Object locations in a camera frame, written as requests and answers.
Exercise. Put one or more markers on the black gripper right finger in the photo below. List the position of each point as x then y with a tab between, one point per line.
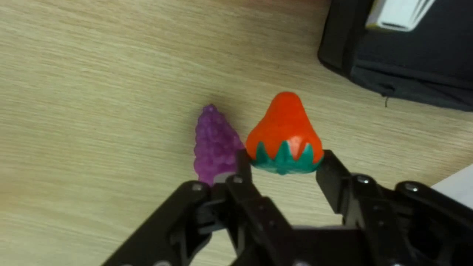
407	225

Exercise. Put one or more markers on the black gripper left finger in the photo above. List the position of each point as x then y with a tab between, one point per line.
184	222

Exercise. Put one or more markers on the red strawberry plush toy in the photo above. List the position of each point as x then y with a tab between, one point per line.
283	140

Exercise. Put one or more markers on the yellow-white book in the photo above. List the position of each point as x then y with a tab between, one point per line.
396	15

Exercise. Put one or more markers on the orange-white abc book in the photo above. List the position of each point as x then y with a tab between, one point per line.
458	186

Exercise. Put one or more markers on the purple grape plush toy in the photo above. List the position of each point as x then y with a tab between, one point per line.
215	145

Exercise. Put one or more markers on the black fabric box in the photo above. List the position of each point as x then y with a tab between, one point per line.
433	63

